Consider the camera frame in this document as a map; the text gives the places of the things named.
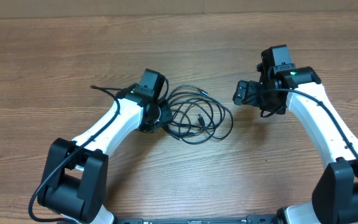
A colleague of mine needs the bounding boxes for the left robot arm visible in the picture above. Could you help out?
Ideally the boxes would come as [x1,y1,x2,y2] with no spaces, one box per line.
[28,69,172,223]

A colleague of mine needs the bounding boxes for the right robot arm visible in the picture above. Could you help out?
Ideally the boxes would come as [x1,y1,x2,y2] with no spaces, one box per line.
[232,45,358,224]

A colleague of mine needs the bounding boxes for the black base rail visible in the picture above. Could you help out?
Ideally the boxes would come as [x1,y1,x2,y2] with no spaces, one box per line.
[57,213,334,224]

